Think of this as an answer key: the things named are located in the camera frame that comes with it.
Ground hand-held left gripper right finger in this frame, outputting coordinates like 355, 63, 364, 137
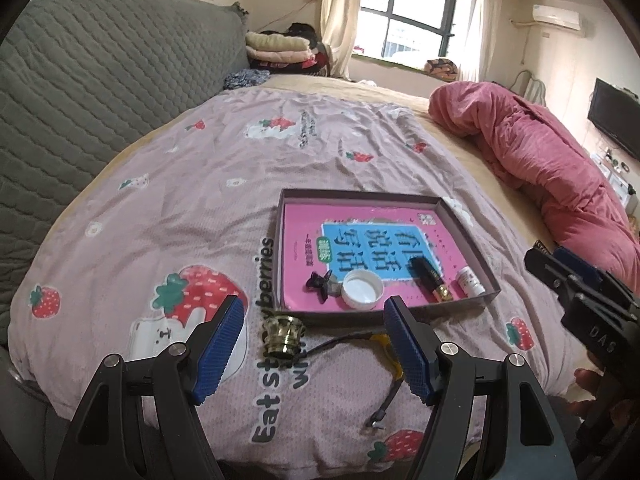
382, 295, 578, 480

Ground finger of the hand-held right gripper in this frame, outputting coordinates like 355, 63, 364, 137
524, 247, 576, 303
554, 246, 608, 286

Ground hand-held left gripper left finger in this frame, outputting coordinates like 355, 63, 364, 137
52, 295, 248, 480

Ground brass bottle cap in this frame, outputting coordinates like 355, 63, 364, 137
263, 315, 306, 359

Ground shallow grey cardboard box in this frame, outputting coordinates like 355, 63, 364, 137
270, 188, 501, 327

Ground small white bottle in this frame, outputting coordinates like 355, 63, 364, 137
455, 267, 486, 297

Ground white round lid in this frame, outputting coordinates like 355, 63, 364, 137
341, 269, 385, 309

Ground black and gold lipstick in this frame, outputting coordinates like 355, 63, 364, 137
409, 255, 457, 303

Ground black hair claw clip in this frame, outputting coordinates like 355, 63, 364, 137
301, 270, 342, 305

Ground person's right hand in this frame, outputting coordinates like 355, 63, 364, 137
574, 350, 608, 403

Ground cluttered television cabinet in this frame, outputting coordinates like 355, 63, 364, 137
594, 149, 640, 211

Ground pink quilt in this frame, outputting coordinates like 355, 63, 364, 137
429, 80, 640, 281

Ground pink and blue book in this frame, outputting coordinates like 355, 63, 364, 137
281, 203, 471, 313

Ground strawberry printed blanket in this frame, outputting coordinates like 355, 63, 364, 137
7, 87, 596, 466

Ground black television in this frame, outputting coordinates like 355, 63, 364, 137
587, 78, 640, 158

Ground white chair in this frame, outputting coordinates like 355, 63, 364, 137
512, 67, 547, 106

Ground patterned cushion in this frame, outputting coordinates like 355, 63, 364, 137
425, 58, 460, 81

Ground white air conditioner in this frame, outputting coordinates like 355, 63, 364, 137
531, 4, 585, 37

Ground cream curtain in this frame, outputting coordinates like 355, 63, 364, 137
457, 0, 503, 83
320, 0, 368, 80

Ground dark floral cloth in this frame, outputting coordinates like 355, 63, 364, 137
222, 69, 271, 92

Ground grey quilted headboard cover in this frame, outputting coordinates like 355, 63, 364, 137
0, 0, 251, 361

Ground window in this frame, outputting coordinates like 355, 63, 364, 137
352, 0, 463, 61

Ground pile of folded clothes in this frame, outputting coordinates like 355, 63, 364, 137
245, 22, 333, 73

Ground black and yellow cable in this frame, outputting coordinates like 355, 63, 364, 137
300, 332, 406, 430

